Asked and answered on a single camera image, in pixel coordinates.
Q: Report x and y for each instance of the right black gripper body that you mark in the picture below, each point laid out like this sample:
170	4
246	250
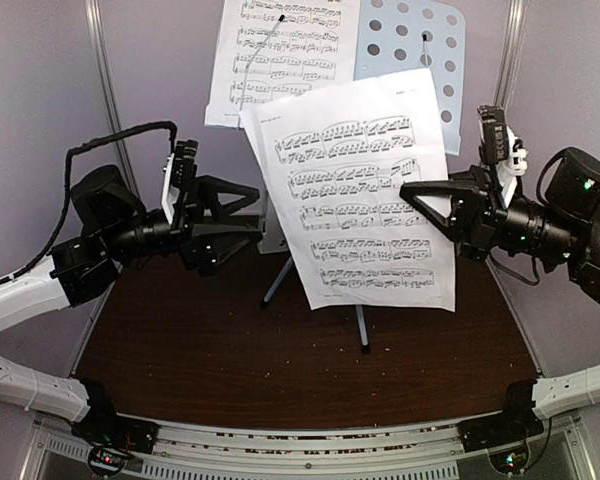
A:
491	218

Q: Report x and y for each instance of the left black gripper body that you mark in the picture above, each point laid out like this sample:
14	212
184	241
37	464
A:
188	212

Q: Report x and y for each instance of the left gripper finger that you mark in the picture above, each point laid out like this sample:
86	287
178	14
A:
211	188
214	245

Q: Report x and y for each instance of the sheet music page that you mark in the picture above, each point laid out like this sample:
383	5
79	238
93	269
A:
334	161
272	49

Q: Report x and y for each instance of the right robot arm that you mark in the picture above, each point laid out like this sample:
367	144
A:
560	227

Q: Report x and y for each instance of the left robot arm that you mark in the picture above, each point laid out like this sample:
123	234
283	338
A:
117	230

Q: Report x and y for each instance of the white metronome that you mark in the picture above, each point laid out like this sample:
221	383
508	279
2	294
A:
273	238

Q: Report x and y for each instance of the white tripod stand pole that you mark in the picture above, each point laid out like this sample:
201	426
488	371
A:
359	311

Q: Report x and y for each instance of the white perforated music stand desk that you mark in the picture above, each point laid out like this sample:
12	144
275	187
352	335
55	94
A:
389	40

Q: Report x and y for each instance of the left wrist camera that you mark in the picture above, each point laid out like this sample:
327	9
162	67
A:
179	181

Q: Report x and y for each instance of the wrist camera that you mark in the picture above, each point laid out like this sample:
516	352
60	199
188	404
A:
502	154
179	181

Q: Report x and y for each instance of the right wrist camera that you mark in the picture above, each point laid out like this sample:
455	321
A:
502	154

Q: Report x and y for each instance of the right wire page holder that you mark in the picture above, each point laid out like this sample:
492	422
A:
425	57

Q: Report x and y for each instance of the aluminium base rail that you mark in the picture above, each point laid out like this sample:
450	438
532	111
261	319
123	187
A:
430	450

